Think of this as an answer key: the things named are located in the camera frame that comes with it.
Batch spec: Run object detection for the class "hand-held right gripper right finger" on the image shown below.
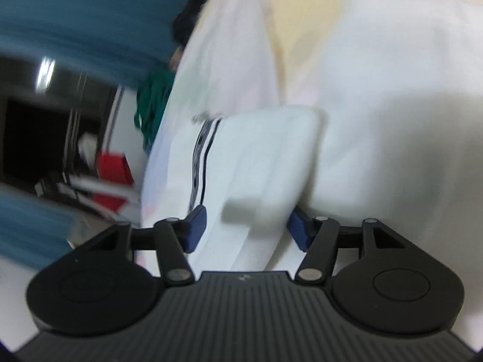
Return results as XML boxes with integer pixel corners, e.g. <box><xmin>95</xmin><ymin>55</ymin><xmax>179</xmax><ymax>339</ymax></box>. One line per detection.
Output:
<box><xmin>287</xmin><ymin>206</ymin><xmax>407</xmax><ymax>285</ymax></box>

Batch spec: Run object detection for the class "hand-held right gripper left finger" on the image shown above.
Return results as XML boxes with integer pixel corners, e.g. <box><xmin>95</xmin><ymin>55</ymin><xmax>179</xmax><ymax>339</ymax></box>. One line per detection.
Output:
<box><xmin>84</xmin><ymin>205</ymin><xmax>208</xmax><ymax>285</ymax></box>

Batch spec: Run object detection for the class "white garment with dark stripes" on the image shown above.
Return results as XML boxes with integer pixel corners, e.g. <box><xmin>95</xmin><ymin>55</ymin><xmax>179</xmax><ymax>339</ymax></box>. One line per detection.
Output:
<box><xmin>140</xmin><ymin>106</ymin><xmax>325</xmax><ymax>272</ymax></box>

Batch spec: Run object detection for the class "red box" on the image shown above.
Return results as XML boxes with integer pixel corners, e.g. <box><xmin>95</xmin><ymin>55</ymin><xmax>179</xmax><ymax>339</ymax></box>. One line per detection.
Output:
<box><xmin>90</xmin><ymin>151</ymin><xmax>136</xmax><ymax>212</ymax></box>

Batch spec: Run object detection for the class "green cloth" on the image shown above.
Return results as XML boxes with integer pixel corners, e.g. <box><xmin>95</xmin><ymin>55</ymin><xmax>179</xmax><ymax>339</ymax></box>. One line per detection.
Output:
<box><xmin>133</xmin><ymin>66</ymin><xmax>176</xmax><ymax>151</ymax></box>

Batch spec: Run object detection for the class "white bed sheet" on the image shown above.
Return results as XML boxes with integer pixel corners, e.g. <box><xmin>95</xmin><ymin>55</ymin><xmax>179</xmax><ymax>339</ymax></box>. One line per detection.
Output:
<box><xmin>140</xmin><ymin>0</ymin><xmax>483</xmax><ymax>310</ymax></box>

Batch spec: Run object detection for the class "dark cloth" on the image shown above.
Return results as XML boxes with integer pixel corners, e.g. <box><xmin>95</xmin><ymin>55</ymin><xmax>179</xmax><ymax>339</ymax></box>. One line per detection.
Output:
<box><xmin>171</xmin><ymin>0</ymin><xmax>216</xmax><ymax>48</ymax></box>

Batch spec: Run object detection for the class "blue curtain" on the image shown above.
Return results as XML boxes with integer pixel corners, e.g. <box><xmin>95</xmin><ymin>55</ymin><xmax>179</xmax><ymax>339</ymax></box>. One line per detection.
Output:
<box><xmin>0</xmin><ymin>0</ymin><xmax>197</xmax><ymax>95</ymax></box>

